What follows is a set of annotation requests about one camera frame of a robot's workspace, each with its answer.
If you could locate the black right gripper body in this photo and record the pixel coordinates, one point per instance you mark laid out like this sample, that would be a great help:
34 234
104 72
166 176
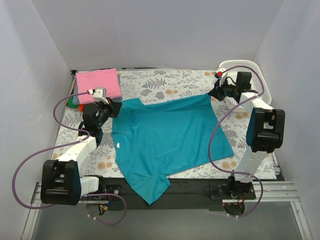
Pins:
216 91

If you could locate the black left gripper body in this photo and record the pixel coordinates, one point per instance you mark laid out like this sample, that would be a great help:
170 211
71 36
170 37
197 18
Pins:
115 108

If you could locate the teal t-shirt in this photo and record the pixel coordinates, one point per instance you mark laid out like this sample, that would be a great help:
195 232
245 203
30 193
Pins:
154 141

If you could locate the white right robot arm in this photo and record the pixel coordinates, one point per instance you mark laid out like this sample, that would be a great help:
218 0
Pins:
265 131

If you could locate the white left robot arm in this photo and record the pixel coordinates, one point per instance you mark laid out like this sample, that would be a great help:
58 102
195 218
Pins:
62 183

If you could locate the pink folded t-shirt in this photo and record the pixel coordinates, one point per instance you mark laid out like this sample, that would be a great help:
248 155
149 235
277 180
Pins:
106 78

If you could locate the green folded t-shirt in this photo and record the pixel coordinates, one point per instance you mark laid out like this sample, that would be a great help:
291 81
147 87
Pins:
73 102

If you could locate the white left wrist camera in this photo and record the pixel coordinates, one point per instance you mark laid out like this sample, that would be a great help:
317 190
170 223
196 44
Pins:
99 94

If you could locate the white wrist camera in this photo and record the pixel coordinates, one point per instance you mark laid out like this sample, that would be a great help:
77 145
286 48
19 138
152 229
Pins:
220 73
99 94

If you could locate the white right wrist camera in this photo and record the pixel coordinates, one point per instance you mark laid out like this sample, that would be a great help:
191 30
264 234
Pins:
220 73

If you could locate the aluminium front frame rail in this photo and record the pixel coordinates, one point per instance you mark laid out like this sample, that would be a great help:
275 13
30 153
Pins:
277 215

